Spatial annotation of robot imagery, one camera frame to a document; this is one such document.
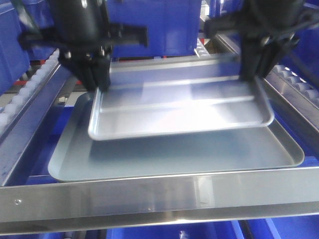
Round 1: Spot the blue bin below right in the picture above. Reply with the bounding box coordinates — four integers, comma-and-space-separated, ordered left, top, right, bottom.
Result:
265, 215, 319, 239

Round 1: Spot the left white roller track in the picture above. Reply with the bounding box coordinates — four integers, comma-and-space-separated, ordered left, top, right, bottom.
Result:
0, 49, 59, 134

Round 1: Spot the white roller track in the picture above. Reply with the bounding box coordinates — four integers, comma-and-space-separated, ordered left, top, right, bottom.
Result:
273, 65, 319, 108
0, 49, 59, 134

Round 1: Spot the blue bin below centre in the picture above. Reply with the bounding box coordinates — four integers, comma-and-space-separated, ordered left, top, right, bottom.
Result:
106, 221, 244, 239

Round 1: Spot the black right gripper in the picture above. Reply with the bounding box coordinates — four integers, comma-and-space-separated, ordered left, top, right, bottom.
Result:
204, 9, 319, 81

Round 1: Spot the blue bin far left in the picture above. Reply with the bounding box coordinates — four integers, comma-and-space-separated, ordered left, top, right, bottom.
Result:
0, 0, 55, 94

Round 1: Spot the blue bin below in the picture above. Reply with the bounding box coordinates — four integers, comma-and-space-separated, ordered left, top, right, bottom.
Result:
106, 221, 244, 239
265, 215, 319, 239

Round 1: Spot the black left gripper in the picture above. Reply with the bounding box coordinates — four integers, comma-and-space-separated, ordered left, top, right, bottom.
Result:
17, 23, 148, 91

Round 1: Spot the steel front shelf bar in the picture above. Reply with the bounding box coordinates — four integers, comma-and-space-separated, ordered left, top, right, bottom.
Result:
0, 167, 319, 235

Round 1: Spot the right white roller track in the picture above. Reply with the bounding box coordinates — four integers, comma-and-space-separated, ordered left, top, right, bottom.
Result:
273, 65, 319, 108

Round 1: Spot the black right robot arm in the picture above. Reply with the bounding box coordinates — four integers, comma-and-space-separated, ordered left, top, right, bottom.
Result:
204, 0, 319, 81

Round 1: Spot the large blue bin rear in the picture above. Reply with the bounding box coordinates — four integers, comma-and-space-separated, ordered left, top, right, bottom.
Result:
106, 0, 201, 58

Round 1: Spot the small ribbed silver tray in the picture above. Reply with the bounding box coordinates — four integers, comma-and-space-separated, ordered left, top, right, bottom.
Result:
88, 75, 274, 140

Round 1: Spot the large grey tray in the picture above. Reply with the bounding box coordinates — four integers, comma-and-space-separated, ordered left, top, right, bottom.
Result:
48, 93, 305, 182

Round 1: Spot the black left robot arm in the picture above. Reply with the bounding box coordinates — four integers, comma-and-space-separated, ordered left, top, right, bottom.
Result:
11, 0, 148, 92

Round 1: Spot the left steel divider rail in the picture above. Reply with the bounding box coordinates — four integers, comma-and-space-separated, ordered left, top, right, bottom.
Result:
0, 64, 76, 186

